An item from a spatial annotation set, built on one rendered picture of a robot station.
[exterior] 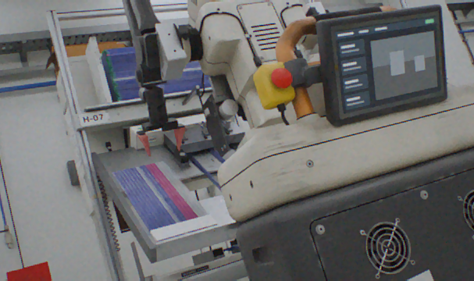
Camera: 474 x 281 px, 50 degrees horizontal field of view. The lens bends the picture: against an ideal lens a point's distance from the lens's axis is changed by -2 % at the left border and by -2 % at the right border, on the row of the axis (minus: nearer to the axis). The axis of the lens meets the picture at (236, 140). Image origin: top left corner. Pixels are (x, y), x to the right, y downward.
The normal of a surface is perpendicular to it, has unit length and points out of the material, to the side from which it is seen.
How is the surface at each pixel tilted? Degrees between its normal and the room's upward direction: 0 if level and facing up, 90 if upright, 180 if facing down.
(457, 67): 90
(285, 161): 90
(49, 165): 90
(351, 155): 90
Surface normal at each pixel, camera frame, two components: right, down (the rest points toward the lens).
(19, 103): 0.39, -0.30
